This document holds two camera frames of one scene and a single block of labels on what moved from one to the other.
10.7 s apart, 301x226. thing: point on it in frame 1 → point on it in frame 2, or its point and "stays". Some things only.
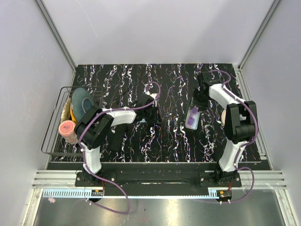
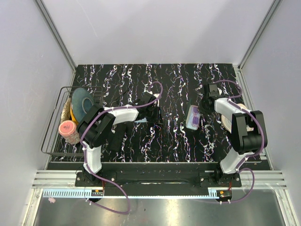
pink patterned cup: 67,130 stays
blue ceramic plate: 82,101 stays
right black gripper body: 201,101 → 202,107
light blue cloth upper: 143,121 stays
